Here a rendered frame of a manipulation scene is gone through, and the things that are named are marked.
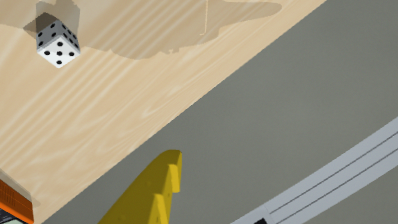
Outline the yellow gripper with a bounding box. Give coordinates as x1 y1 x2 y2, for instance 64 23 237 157
98 150 182 224

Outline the grey die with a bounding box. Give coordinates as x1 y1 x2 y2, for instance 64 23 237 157
36 20 81 68

